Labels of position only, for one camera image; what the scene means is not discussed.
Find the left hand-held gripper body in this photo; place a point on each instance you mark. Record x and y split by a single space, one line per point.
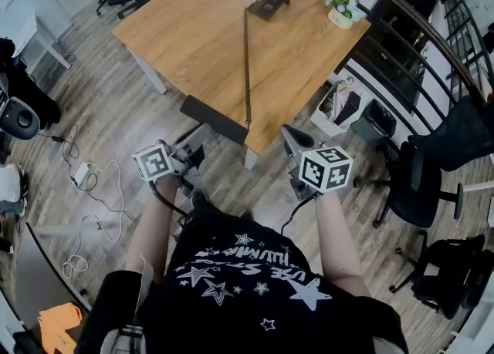
152 163

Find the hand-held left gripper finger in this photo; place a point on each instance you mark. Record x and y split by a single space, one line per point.
200 137
191 134

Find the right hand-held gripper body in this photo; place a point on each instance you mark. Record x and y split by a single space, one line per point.
326 171

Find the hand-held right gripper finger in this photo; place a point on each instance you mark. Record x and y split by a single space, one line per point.
303 140
291 146

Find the black telephone handset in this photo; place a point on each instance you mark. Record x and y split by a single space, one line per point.
216 121

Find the person's left forearm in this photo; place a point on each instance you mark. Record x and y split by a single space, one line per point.
152 225

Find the person's right forearm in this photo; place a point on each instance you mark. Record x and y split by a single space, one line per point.
337 240

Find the white storage box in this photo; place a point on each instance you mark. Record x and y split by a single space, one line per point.
328 113

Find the white table leg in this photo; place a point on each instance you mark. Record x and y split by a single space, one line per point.
251 159
152 75

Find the person's black shoe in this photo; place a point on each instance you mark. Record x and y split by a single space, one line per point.
198 199
246 214

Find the black waste bin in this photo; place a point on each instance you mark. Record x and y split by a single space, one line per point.
376 121

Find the white power adapter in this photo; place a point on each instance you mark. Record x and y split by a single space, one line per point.
81 174

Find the black office chair with jacket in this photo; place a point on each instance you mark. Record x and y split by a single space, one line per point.
420 186

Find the white potted flower plant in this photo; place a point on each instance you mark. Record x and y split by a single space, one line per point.
343 7

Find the grey rounded device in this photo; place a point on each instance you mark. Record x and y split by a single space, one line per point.
19 119

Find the black telephone base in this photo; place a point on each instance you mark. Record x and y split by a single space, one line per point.
268 2

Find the black star print t-shirt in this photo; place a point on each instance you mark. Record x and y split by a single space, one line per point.
251 298

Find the white side desk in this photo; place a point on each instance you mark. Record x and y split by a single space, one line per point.
46 42

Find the orange cloth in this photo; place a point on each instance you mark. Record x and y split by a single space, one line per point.
59 325

